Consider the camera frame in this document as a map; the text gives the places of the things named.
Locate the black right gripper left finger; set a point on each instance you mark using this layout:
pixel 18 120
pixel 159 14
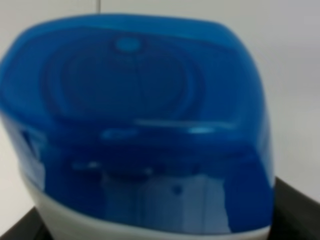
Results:
pixel 29 227

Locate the white blue-capped shampoo bottle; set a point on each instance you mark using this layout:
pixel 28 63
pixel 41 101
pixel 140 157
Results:
pixel 140 127

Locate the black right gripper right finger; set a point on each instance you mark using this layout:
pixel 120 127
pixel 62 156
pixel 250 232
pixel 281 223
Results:
pixel 295 216

